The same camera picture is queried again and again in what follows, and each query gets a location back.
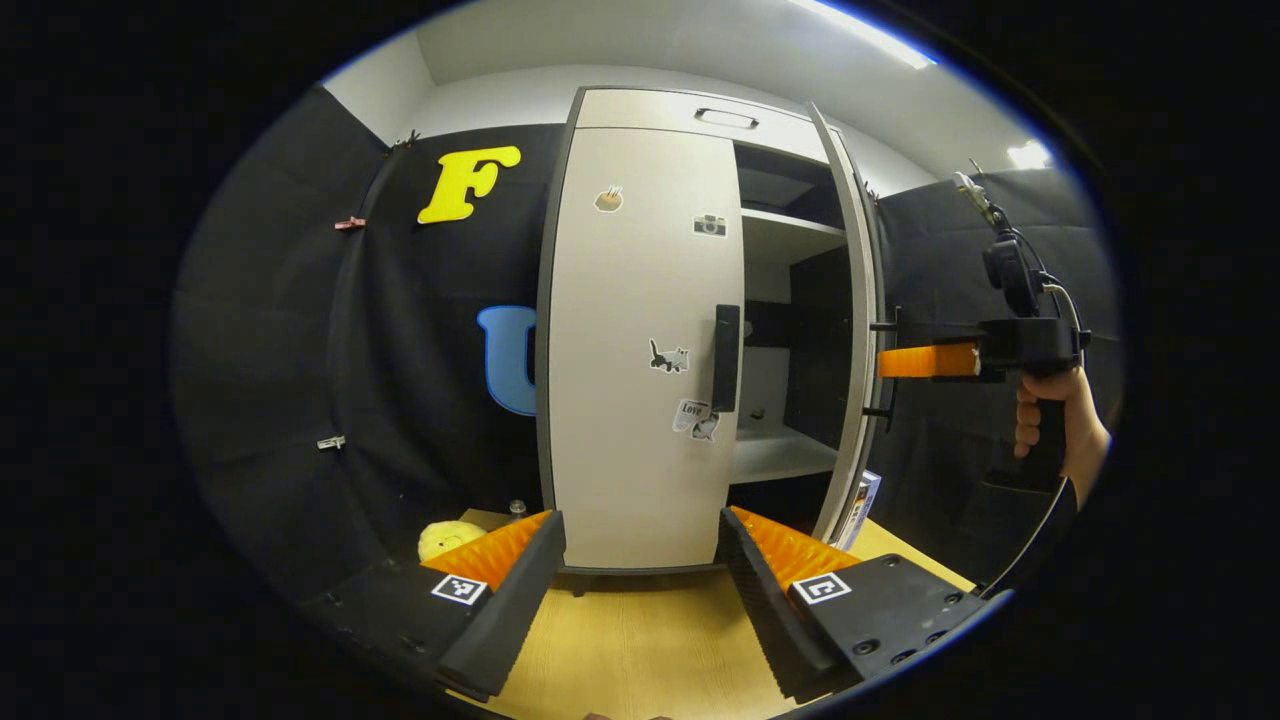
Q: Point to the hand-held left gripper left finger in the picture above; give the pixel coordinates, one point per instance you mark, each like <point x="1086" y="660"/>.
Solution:
<point x="515" y="610"/>

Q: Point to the white cabinet shelf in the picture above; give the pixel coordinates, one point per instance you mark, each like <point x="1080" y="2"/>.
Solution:
<point x="780" y="455"/>
<point x="790" y="235"/>

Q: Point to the beige double-door shoe cabinet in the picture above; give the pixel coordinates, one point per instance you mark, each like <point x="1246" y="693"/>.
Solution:
<point x="780" y="300"/>

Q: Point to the headphone-sticker beige cabinet door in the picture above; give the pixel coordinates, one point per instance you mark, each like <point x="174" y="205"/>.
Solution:
<point x="858" y="300"/>

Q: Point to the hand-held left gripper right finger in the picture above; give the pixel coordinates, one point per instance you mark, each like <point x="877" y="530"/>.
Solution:
<point x="770" y="615"/>

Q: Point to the black backdrop cloth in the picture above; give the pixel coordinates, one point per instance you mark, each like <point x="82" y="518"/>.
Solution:
<point x="280" y="350"/>

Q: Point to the small ceiling light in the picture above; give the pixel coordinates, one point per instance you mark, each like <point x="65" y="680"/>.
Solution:
<point x="1030" y="155"/>

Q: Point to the yellow plush toy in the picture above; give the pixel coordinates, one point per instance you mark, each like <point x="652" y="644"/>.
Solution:
<point x="450" y="540"/>

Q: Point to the white printed box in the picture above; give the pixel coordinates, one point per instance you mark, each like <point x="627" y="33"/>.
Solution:
<point x="860" y="510"/>

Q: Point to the camera-sticker beige cabinet door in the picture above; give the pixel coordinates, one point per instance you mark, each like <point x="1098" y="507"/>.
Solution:
<point x="630" y="300"/>

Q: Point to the silver clip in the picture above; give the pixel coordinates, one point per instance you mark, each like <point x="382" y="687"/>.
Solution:
<point x="331" y="442"/>

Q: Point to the beige cabinet drawer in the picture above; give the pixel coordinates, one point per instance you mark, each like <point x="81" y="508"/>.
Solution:
<point x="660" y="108"/>

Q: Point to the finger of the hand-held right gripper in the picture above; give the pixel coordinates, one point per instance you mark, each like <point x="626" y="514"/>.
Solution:
<point x="940" y="334"/>
<point x="930" y="361"/>

